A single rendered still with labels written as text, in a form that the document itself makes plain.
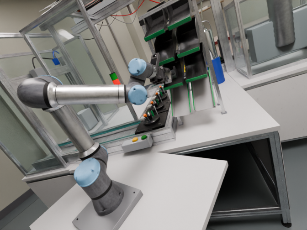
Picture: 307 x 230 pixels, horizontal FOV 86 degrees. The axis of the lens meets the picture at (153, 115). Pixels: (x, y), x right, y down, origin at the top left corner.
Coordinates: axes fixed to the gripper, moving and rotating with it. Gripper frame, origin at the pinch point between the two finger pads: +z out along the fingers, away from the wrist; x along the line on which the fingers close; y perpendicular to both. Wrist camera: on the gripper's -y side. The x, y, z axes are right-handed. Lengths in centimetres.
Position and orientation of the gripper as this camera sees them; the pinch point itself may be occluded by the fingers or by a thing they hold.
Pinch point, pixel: (166, 73)
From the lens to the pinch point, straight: 106.1
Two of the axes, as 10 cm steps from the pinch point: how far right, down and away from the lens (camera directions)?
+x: 8.6, -1.8, -4.8
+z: 4.8, -0.7, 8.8
